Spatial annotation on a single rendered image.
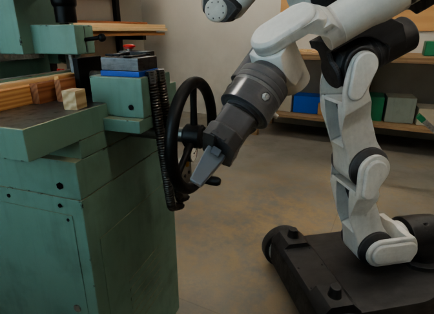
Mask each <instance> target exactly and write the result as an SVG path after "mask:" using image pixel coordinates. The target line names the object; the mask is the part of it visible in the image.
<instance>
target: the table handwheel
mask: <svg viewBox="0 0 434 314"><path fill-rule="evenodd" d="M197 89H199V90H200V92H201V94H202V96H203V98H204V102H205V107H206V112H207V126H208V124H209V123H210V122H211V121H214V120H215V119H216V118H217V115H216V104H215V100H214V95H213V93H212V90H211V88H210V86H209V84H208V83H207V82H206V81H205V80H204V79H203V78H201V77H198V76H193V77H190V78H188V79H186V80H185V81H184V82H183V83H182V84H181V85H180V87H179V88H178V90H177V91H176V93H175V95H174V97H173V99H172V102H171V105H170V109H169V113H168V116H167V122H166V127H165V139H164V154H165V165H166V169H167V174H168V176H169V180H170V182H171V184H172V186H173V187H174V188H175V190H177V191H178V192H179V193H181V194H191V193H193V192H195V191H197V190H198V189H199V187H198V186H197V185H195V184H193V183H192V182H189V183H186V182H185V181H184V180H183V178H182V176H181V175H182V172H183V170H184V168H185V165H186V163H187V160H188V158H189V156H190V154H191V152H192V149H193V148H195V149H201V148H203V131H204V130H205V129H206V128H205V126H204V125H200V124H198V116H197ZM189 95H190V104H191V123H188V124H186V125H185V126H184V127H183V128H182V127H179V126H180V119H181V114H182V111H183V108H184V105H185V102H186V101H187V98H188V97H189ZM154 129H155V128H154V127H153V128H151V129H149V130H147V131H145V132H143V133H141V134H134V133H130V135H131V136H133V137H139V138H150V139H156V136H155V135H156V134H155V130H154ZM178 141H180V142H182V144H183V145H184V146H185V150H184V152H183V155H182V157H181V160H180V162H179V163H178Z"/></svg>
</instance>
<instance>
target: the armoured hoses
mask: <svg viewBox="0 0 434 314"><path fill-rule="evenodd" d="M145 76H147V77H148V80H149V88H150V89H149V90H150V99H151V107H152V115H153V121H154V122H153V123H154V128H155V129H154V130H155V134H156V135H155V136H156V141H157V142H156V143H157V146H158V147H157V148H158V156H159V161H160V168H161V175H162V180H163V186H164V193H165V200H166V204H167V208H168V210H169V211H178V210H181V209H183V208H184V207H185V204H184V203H183V202H185V201H187V200H188V199H189V198H190V196H189V194H181V193H179V192H178V191H177V190H175V188H174V187H173V186H172V184H171V181H170V180H169V176H168V174H167V169H166V165H165V154H164V139H165V127H166V122H167V116H168V113H169V109H170V106H169V105H170V103H169V98H168V97H169V96H168V93H167V92H168V90H167V85H166V78H165V69H164V68H158V69H155V70H150V71H146V72H145ZM174 197H175V199H176V201H177V202H175V199H174Z"/></svg>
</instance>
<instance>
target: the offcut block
mask: <svg viewBox="0 0 434 314"><path fill-rule="evenodd" d="M61 93H62V98H63V105H64V109H65V110H79V109H82V108H85V107H87V99H86V93H85V89H79V88H71V89H66V90H62V91H61Z"/></svg>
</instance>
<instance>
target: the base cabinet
mask: <svg viewBox="0 0 434 314"><path fill-rule="evenodd" d="M178 309H179V294H178V268H177V255H176V229H175V215H174V211H169V210H168V208H167V204H166V200H165V193H164V186H163V180H162V175H161V168H160V161H159V156H158V150H157V151H155V152H153V153H152V154H150V155H149V156H147V157H146V158H144V159H143V160H142V161H140V162H138V163H137V164H136V165H134V166H132V167H131V168H130V169H128V170H126V171H125V172H124V173H122V174H120V175H119V176H117V177H116V178H115V179H113V180H111V181H110V182H108V183H106V184H105V185H104V186H102V187H100V188H99V189H98V190H96V191H94V192H93V193H92V194H90V195H88V196H87V197H86V198H84V199H82V200H75V199H71V198H64V197H60V196H54V195H50V194H43V193H37V192H33V191H26V190H22V189H16V188H12V187H5V186H2V185H0V314H176V312H177V311H178Z"/></svg>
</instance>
